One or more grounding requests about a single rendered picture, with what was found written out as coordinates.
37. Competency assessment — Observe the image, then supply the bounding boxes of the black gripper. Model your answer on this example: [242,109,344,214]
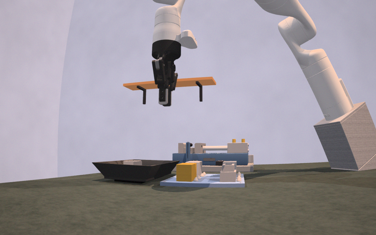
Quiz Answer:
[152,39,181,107]

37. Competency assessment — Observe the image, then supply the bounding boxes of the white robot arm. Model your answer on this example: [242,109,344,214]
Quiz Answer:
[152,0,354,121]

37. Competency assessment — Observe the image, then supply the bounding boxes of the orange block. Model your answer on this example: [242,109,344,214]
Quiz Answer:
[176,163,196,182]

